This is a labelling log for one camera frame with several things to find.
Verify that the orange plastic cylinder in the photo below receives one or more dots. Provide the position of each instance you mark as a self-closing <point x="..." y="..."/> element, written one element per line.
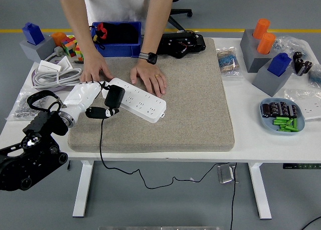
<point x="260" y="28"/>
<point x="265" y="43"/>

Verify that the black wristwatch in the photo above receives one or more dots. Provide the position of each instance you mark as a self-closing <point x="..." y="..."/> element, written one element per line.
<point x="150" y="57"/>

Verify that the person's left hand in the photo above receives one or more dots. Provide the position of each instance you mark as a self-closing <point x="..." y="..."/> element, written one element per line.
<point x="150" y="76"/>

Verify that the pale blue plate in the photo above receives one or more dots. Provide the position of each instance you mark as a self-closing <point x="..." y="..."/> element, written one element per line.
<point x="267" y="123"/>

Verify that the clear metal under-table bracket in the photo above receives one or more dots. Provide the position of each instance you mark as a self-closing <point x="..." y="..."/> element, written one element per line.
<point x="225" y="173"/>

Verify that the dark printed capacitor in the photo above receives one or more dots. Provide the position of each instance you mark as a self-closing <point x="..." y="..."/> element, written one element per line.
<point x="274" y="109"/>
<point x="265" y="111"/>
<point x="283" y="108"/>
<point x="293" y="111"/>

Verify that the white square box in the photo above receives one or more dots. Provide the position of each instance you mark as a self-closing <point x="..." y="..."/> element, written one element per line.
<point x="64" y="63"/>

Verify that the bag of blue resistors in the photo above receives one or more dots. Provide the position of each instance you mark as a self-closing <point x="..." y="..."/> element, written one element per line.
<point x="316" y="76"/>

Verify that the white flat box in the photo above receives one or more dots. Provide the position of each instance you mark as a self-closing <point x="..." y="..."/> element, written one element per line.
<point x="49" y="65"/>

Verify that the green cylindrical battery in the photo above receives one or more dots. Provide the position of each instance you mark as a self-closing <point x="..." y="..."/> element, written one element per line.
<point x="292" y="129"/>
<point x="295" y="123"/>
<point x="279" y="122"/>
<point x="289" y="122"/>
<point x="283" y="130"/>
<point x="281" y="118"/>

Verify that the black electronic device housing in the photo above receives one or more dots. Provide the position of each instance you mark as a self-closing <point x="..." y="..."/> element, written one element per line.
<point x="195" y="44"/>

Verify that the grey-brown mat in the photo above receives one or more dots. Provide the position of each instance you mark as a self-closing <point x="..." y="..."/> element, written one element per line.
<point x="175" y="109"/>

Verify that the clear bag of resistors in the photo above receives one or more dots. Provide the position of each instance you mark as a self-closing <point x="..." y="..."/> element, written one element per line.
<point x="228" y="62"/>

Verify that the white power strip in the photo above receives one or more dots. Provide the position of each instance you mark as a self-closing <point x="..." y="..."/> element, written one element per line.
<point x="148" y="107"/>

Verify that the blue plastic bin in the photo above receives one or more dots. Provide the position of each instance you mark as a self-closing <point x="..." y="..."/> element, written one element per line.
<point x="120" y="50"/>

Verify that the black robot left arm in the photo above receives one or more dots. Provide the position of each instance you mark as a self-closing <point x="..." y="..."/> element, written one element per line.
<point x="32" y="159"/>

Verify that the black plug adapter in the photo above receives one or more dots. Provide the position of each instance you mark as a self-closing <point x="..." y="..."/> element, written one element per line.
<point x="114" y="97"/>

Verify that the orange plastic cup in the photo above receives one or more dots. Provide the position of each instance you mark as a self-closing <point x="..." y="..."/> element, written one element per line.
<point x="59" y="38"/>

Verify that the black office chair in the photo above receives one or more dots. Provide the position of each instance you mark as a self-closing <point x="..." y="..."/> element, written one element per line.
<point x="180" y="12"/>

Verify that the blue plastic block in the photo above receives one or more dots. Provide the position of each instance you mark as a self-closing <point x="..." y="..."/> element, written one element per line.
<point x="32" y="34"/>
<point x="279" y="64"/>

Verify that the clear socket bag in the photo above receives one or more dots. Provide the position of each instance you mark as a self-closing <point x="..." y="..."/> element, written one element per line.
<point x="293" y="94"/>

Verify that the black desk control panel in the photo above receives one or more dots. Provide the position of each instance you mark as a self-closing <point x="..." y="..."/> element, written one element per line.
<point x="301" y="166"/>

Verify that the person's torso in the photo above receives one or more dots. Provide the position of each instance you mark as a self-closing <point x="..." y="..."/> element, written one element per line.
<point x="120" y="4"/>

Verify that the black round pouch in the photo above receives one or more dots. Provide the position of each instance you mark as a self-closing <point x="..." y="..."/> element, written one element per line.
<point x="128" y="33"/>

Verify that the small dark flat stick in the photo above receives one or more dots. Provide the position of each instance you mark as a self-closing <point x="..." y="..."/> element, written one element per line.
<point x="77" y="62"/>

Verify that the person's right hand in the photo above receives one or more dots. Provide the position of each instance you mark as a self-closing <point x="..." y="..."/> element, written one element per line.
<point x="94" y="67"/>

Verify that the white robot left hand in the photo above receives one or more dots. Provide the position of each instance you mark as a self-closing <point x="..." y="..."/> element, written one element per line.
<point x="82" y="97"/>

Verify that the white wall socket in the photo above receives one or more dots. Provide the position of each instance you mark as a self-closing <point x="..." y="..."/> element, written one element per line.
<point x="311" y="111"/>

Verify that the multicolour puzzle cube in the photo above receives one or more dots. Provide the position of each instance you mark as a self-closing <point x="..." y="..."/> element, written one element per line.
<point x="67" y="45"/>
<point x="79" y="52"/>

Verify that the clear bag of screws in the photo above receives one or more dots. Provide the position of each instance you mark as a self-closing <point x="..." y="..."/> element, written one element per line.
<point x="15" y="112"/>

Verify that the grey two-hole block holder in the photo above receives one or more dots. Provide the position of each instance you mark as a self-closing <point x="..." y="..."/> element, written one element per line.
<point x="248" y="49"/>

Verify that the crumpled clear plastic bag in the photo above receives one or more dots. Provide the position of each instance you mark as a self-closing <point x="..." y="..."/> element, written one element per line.
<point x="288" y="43"/>

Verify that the white table leg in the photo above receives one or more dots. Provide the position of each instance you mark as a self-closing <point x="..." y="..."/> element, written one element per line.
<point x="82" y="190"/>
<point x="260" y="190"/>

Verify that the black pouch red trim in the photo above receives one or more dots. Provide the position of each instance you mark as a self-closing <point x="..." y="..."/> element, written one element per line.
<point x="101" y="30"/>

